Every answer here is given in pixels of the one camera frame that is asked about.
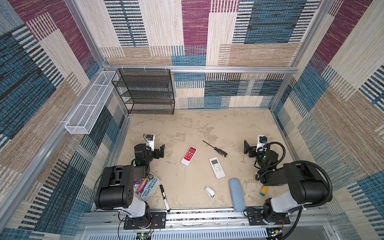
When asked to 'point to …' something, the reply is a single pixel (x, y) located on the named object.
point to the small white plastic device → (210, 192)
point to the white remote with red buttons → (189, 155)
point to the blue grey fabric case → (237, 195)
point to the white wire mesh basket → (86, 115)
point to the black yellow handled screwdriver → (218, 151)
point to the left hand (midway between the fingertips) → (156, 142)
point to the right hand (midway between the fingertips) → (252, 141)
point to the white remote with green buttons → (217, 168)
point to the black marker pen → (165, 198)
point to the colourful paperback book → (144, 187)
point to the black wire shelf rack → (146, 91)
